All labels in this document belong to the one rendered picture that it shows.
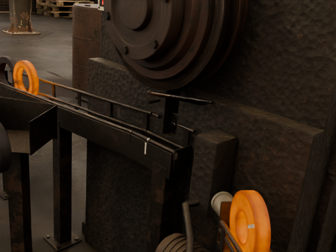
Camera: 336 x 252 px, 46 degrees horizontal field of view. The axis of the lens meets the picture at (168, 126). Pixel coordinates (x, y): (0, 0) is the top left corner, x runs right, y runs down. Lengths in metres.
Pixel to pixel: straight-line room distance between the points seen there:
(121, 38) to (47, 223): 1.22
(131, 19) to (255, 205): 0.59
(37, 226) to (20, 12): 6.39
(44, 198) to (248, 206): 1.63
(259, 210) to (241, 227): 0.11
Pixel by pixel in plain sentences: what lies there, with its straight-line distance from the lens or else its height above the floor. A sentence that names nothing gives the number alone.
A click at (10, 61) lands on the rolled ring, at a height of 0.75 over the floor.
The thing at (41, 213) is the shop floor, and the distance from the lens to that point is 2.21.
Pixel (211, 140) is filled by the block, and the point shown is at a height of 0.80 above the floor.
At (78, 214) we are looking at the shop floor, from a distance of 2.19.
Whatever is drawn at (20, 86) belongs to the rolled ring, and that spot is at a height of 0.65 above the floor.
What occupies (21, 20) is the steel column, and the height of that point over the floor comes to 0.23.
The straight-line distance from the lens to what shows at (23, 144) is 1.49.
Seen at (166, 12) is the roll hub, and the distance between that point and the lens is 1.02.
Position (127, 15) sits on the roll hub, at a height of 1.09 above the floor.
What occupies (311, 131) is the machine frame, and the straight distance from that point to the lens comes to 1.04.
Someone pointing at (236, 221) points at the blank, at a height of 0.70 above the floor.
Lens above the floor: 1.19
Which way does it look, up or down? 20 degrees down
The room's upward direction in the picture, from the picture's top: 5 degrees clockwise
